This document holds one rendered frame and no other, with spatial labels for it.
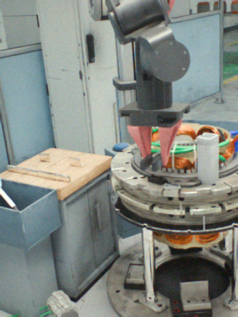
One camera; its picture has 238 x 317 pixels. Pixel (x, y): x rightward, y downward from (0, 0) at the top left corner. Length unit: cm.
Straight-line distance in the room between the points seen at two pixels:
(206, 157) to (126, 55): 60
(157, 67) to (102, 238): 59
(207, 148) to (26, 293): 49
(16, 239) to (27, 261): 6
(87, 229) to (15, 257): 19
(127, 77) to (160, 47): 73
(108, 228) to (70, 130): 227
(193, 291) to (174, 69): 50
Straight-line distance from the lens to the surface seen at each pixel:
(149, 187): 84
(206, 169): 83
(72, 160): 105
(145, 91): 72
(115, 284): 109
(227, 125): 131
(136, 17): 70
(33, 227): 91
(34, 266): 98
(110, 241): 117
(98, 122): 324
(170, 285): 111
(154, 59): 63
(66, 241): 101
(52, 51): 332
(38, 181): 100
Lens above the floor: 145
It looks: 21 degrees down
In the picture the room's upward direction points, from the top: 5 degrees counter-clockwise
